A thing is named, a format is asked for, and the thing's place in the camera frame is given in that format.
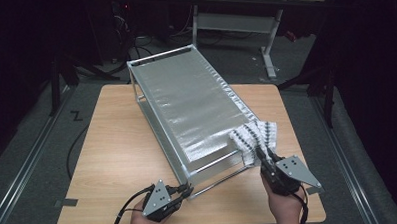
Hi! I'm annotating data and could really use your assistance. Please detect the desk with white legs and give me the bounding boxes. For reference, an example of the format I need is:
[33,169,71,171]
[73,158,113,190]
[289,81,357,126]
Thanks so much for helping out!
[186,0,329,83]

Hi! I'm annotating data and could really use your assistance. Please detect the bundle of black cables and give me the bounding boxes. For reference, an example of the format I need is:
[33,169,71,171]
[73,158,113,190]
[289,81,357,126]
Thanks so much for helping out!
[109,0,159,76]

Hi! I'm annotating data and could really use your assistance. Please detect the grey two-tier metal rack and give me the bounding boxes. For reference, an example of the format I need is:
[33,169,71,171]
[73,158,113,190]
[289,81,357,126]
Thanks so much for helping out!
[125,42,264,202]

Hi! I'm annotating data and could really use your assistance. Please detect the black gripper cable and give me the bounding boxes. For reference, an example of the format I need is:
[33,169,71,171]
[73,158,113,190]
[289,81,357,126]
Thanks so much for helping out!
[109,184,157,224]
[290,186,310,224]

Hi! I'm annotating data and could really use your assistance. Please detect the black metal stand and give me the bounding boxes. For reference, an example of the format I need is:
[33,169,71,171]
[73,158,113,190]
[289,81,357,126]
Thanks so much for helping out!
[47,51,121,118]
[278,63,338,130]

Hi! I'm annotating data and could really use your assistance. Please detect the grey tape piece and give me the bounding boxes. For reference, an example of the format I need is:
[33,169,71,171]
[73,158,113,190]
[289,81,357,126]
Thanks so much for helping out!
[305,186,326,196]
[53,196,79,209]

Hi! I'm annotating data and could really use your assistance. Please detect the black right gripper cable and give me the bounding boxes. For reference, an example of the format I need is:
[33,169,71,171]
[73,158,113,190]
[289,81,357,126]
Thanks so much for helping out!
[290,186,310,224]

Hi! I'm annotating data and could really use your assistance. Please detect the black floor cable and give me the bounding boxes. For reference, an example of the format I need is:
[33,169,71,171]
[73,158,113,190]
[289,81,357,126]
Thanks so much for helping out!
[64,124,92,181]

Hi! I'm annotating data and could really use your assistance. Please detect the metal floor rail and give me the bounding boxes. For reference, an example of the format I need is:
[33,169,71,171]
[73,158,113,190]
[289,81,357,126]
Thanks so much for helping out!
[0,85,78,224]
[310,92,380,224]

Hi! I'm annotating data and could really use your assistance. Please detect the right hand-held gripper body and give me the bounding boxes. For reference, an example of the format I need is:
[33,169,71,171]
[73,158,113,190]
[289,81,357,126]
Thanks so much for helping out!
[259,153,323,198]

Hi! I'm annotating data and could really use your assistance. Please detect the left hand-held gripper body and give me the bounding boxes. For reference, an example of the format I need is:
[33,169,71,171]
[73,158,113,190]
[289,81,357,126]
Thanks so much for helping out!
[140,178,186,224]

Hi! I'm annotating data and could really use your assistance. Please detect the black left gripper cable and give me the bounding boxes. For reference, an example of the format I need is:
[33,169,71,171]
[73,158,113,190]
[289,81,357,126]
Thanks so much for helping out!
[109,184,157,224]

